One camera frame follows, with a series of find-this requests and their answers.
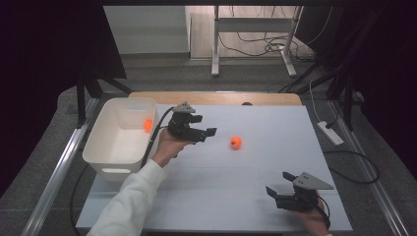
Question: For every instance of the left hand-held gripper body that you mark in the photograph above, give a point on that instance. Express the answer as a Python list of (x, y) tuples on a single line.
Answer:
[(183, 126)]

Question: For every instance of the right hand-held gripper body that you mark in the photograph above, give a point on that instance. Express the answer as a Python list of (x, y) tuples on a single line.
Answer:
[(300, 198)]

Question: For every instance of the orange ball with black mark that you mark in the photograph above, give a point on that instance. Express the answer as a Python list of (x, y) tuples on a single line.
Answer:
[(236, 143)]

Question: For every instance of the plain orange ball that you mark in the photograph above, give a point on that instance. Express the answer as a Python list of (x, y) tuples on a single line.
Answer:
[(148, 125)]

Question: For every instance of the white plastic bin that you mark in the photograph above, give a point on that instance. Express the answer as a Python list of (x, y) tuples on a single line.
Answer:
[(118, 144)]

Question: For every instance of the person's right hand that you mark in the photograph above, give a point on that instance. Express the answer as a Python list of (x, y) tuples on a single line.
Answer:
[(311, 219)]

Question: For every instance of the person's left hand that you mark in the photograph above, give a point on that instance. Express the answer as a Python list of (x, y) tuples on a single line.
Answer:
[(167, 149)]

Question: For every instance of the wooden table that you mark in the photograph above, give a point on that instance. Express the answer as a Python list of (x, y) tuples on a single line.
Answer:
[(213, 98)]

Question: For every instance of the white board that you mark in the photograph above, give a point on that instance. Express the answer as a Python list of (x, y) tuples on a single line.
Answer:
[(229, 196)]

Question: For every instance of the white power strip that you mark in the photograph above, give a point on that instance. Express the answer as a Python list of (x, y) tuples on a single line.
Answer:
[(330, 132)]

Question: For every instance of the white metal stand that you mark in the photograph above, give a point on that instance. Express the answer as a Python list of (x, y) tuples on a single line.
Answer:
[(215, 49)]

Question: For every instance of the black tripod stand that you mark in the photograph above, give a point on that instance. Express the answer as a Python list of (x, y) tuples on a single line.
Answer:
[(348, 98), (81, 98)]

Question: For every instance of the white cabinet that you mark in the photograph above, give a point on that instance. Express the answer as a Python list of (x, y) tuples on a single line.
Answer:
[(147, 29)]

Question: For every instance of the aluminium rail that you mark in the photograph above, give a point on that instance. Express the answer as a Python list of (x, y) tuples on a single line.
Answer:
[(59, 170), (377, 187)]

